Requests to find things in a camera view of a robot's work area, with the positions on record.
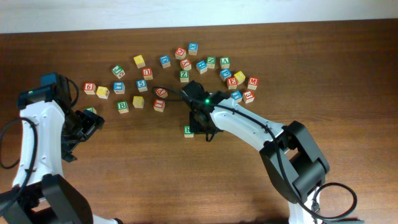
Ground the green R block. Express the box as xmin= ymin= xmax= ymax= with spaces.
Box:
xmin=184 ymin=126 xmax=194 ymax=138

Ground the yellow S block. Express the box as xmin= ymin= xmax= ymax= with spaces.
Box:
xmin=132 ymin=96 xmax=144 ymax=108

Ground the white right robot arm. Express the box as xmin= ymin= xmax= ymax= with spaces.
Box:
xmin=181 ymin=81 xmax=330 ymax=223

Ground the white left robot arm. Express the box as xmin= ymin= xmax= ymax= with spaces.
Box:
xmin=1 ymin=73 xmax=121 ymax=224

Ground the green b block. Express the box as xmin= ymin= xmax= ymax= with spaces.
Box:
xmin=84 ymin=107 xmax=97 ymax=114
xmin=117 ymin=101 xmax=129 ymax=114

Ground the red 6 block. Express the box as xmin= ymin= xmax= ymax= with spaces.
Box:
xmin=83 ymin=82 xmax=96 ymax=95

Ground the yellow block far left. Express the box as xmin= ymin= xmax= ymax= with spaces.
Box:
xmin=96 ymin=86 xmax=109 ymax=99

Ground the blue F block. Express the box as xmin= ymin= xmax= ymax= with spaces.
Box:
xmin=231 ymin=90 xmax=243 ymax=103

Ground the red K block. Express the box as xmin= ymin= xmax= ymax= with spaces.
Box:
xmin=155 ymin=88 xmax=168 ymax=98

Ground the green Z block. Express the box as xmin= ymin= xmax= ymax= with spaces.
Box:
xmin=179 ymin=70 xmax=189 ymax=83

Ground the red E block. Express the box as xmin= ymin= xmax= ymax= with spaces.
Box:
xmin=226 ymin=77 xmax=238 ymax=90

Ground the blue block left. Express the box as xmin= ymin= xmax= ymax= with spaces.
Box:
xmin=113 ymin=82 xmax=126 ymax=95

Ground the blue P block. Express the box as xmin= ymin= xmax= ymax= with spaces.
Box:
xmin=220 ymin=68 xmax=231 ymax=82

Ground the red 3 block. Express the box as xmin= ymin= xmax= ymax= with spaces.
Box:
xmin=243 ymin=91 xmax=255 ymax=103

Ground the blue H block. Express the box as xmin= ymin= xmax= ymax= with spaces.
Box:
xmin=196 ymin=60 xmax=208 ymax=74

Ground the red Y block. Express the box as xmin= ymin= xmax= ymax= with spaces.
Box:
xmin=180 ymin=58 xmax=192 ymax=71

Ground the yellow block right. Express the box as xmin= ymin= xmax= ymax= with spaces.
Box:
xmin=234 ymin=71 xmax=246 ymax=85

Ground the green N block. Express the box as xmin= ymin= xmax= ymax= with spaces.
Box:
xmin=206 ymin=56 xmax=216 ymax=69

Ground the green V block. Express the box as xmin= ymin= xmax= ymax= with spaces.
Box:
xmin=220 ymin=57 xmax=231 ymax=69

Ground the green J block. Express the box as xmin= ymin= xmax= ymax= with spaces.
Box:
xmin=111 ymin=65 xmax=125 ymax=79

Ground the red M block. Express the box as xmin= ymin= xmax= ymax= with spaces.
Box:
xmin=248 ymin=77 xmax=259 ymax=90

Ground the blue 5 block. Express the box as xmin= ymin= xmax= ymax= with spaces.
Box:
xmin=136 ymin=80 xmax=148 ymax=92

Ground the blue D block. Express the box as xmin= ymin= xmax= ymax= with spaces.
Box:
xmin=160 ymin=55 xmax=171 ymax=68

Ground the red C block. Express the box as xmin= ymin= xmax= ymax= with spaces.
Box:
xmin=175 ymin=47 xmax=187 ymax=60

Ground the red U block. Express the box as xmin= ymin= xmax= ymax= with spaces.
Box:
xmin=142 ymin=68 xmax=153 ymax=80

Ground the blue X block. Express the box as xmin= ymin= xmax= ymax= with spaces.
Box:
xmin=188 ymin=42 xmax=198 ymax=55

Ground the yellow block top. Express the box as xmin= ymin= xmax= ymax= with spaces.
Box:
xmin=133 ymin=55 xmax=146 ymax=68

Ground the aluminium rail table edge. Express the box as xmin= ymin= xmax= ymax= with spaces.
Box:
xmin=323 ymin=218 xmax=365 ymax=224

